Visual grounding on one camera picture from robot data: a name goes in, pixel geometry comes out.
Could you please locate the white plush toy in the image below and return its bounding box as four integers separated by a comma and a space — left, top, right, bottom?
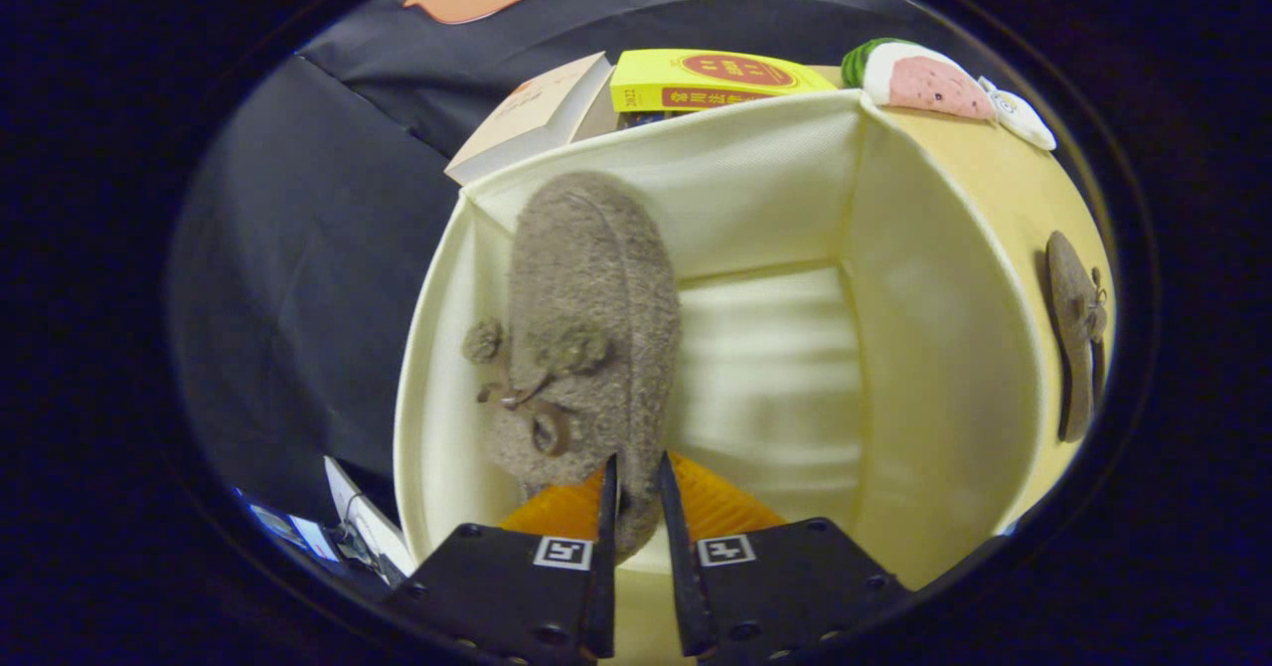
977, 76, 1057, 152

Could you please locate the computer monitor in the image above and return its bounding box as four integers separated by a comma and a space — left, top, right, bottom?
238, 492, 344, 566

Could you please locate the beige book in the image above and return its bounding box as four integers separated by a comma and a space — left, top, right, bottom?
444, 51, 617, 187

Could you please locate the black backdrop cloth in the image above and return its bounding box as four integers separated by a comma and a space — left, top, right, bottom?
169, 0, 995, 528

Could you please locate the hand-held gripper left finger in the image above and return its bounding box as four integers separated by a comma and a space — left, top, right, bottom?
381, 452, 621, 666

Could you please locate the brown fuzzy shoe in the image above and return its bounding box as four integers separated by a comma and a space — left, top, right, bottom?
1043, 230, 1110, 444
461, 170, 684, 565

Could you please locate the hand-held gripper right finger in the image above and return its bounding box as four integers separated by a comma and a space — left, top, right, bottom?
656, 450, 912, 666

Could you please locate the white side table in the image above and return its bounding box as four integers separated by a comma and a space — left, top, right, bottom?
323, 455, 418, 580

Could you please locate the watermelon slice plush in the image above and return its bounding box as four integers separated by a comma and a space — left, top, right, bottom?
841, 38, 995, 120

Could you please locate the cream fabric storage box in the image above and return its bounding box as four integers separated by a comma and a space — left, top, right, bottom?
394, 89, 1049, 666

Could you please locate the yellow book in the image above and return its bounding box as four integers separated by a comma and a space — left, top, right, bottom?
609, 48, 839, 113

